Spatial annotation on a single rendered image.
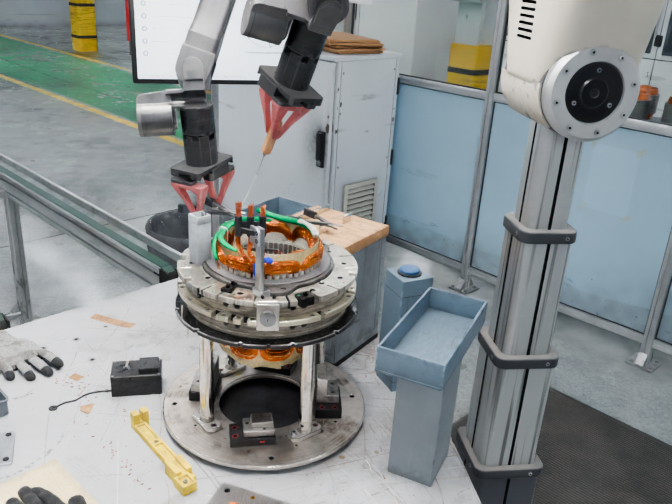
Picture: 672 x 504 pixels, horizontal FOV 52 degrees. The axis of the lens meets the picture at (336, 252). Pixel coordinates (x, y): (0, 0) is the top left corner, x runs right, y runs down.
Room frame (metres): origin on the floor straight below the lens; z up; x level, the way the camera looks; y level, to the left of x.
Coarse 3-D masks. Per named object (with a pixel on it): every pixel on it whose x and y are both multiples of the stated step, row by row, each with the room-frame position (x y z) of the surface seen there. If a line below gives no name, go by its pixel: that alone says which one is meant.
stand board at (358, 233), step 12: (324, 216) 1.48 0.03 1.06; (336, 216) 1.48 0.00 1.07; (348, 228) 1.41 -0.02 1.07; (360, 228) 1.41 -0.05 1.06; (372, 228) 1.42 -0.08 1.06; (384, 228) 1.43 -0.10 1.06; (336, 240) 1.33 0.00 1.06; (348, 240) 1.34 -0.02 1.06; (360, 240) 1.34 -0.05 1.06; (372, 240) 1.39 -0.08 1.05
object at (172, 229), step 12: (156, 216) 2.77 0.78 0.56; (168, 216) 2.83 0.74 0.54; (180, 216) 2.86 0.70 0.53; (228, 216) 2.83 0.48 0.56; (156, 228) 2.76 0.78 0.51; (168, 228) 2.81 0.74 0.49; (180, 228) 2.85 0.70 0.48; (168, 240) 2.53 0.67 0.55; (180, 240) 2.52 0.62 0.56; (156, 252) 2.56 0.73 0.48; (180, 252) 2.52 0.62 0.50
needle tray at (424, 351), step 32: (416, 320) 1.07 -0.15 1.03; (448, 320) 1.08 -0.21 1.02; (480, 320) 1.05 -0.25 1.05; (384, 352) 0.90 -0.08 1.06; (416, 352) 0.96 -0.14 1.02; (448, 352) 0.97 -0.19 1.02; (416, 384) 0.95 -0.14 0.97; (448, 384) 0.96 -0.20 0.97; (416, 416) 0.95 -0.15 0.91; (448, 416) 0.99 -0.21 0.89; (416, 448) 0.95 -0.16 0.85; (448, 448) 1.02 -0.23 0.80; (416, 480) 0.95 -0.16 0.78
